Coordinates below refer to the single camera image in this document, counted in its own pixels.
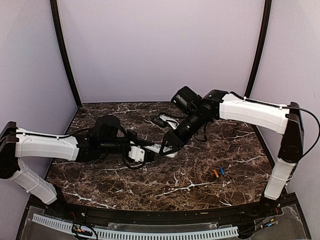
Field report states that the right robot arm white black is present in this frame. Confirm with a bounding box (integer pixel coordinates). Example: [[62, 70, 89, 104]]
[[159, 86, 304, 217]]

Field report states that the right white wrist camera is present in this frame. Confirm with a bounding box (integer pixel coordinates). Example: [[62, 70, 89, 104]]
[[151, 114, 179, 130]]

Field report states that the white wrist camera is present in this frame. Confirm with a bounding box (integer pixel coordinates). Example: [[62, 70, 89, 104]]
[[128, 145, 146, 163], [151, 114, 179, 130]]

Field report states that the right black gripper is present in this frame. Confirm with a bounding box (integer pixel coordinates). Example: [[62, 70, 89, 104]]
[[158, 108, 209, 156]]

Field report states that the white remote control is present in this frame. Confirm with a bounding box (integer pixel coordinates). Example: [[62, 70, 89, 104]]
[[144, 143, 178, 158]]

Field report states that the right black frame post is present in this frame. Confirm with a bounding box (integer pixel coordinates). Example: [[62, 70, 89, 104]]
[[244, 0, 272, 98]]

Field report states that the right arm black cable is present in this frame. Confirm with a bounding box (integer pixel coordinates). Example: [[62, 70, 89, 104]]
[[287, 106, 320, 161]]

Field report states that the orange AAA battery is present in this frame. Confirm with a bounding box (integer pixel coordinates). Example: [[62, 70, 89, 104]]
[[213, 169, 219, 178]]

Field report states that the white slotted cable duct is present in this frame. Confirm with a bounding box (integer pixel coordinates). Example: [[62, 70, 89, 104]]
[[32, 213, 239, 240]]

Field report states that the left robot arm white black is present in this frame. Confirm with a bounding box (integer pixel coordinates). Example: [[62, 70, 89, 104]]
[[0, 115, 155, 218]]

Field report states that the black frame post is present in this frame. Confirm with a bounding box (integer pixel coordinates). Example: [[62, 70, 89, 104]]
[[244, 0, 272, 98], [49, 0, 82, 108]]

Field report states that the left black frame post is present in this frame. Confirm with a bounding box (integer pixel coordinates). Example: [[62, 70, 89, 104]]
[[49, 0, 82, 108]]

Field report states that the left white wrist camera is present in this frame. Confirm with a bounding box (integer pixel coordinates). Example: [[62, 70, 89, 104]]
[[128, 145, 146, 163]]

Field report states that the black front rail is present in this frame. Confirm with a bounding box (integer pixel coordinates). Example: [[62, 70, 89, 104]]
[[27, 194, 298, 227]]

